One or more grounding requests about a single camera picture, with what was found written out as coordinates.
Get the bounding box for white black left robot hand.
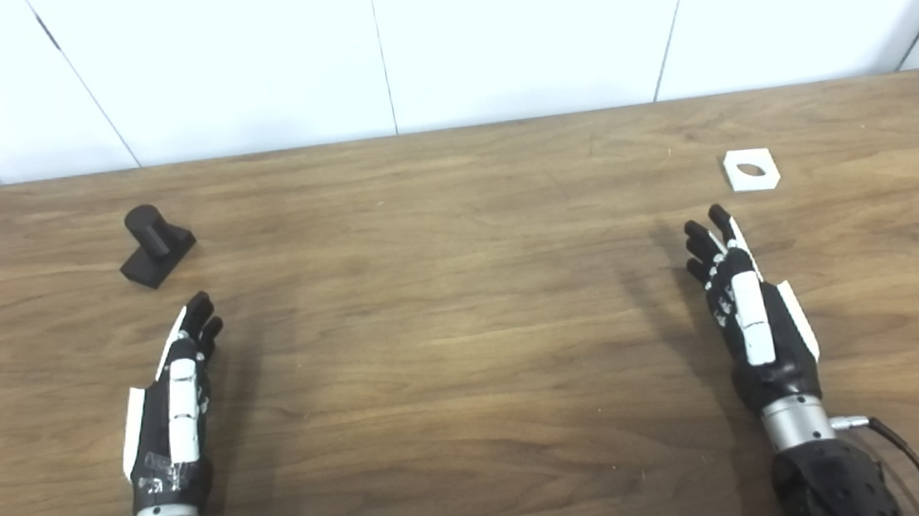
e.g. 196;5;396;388
108;290;239;516

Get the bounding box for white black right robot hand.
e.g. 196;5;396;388
680;195;825;421

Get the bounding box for white square piece with hole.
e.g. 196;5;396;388
722;146;783;194

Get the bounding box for black peg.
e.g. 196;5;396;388
114;200;201;292

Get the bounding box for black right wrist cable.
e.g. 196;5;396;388
830;409;919;516

